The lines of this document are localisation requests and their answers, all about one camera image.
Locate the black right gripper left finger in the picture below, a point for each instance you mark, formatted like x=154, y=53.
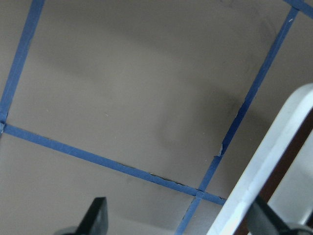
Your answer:
x=94, y=222

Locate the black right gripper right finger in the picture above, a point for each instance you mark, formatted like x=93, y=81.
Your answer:
x=262, y=220

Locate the wooden drawer with white handle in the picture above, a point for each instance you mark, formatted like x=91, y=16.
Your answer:
x=264, y=160

